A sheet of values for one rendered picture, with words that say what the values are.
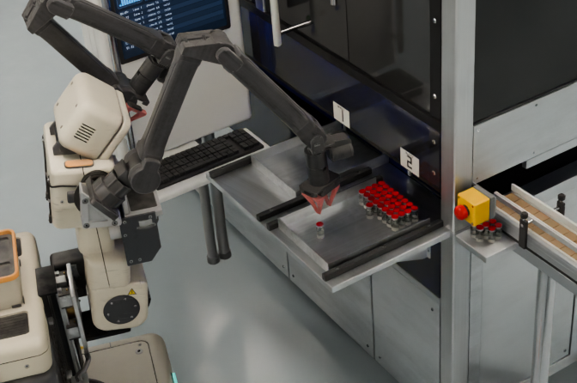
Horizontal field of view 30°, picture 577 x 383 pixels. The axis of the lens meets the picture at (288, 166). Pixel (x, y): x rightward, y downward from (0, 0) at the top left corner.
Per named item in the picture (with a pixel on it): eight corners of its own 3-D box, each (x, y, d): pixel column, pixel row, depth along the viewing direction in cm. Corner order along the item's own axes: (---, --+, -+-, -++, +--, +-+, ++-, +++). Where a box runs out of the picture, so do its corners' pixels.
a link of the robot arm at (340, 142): (300, 120, 285) (310, 137, 278) (340, 109, 286) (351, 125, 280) (305, 156, 292) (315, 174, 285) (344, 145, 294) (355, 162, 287)
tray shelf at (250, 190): (332, 126, 355) (332, 122, 354) (471, 226, 304) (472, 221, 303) (205, 178, 335) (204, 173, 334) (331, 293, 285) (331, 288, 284)
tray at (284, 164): (341, 127, 351) (340, 118, 349) (389, 161, 332) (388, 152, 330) (252, 164, 337) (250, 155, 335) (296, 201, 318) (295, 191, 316)
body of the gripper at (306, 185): (341, 180, 293) (338, 158, 289) (316, 199, 288) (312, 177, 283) (324, 173, 297) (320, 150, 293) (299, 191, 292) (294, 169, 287)
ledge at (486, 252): (493, 221, 305) (493, 216, 304) (525, 244, 296) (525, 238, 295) (455, 240, 300) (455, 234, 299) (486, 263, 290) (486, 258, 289)
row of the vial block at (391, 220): (363, 200, 315) (363, 187, 313) (400, 229, 302) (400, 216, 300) (357, 203, 314) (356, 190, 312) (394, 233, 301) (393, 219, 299)
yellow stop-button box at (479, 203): (476, 205, 296) (477, 184, 292) (495, 217, 291) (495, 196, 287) (455, 215, 293) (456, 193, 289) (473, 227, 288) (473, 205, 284)
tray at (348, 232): (375, 186, 321) (375, 176, 319) (429, 227, 302) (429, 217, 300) (278, 227, 307) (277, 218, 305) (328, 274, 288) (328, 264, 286)
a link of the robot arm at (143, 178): (178, 16, 257) (187, 35, 249) (228, 29, 263) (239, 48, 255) (118, 169, 276) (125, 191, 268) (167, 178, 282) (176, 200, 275)
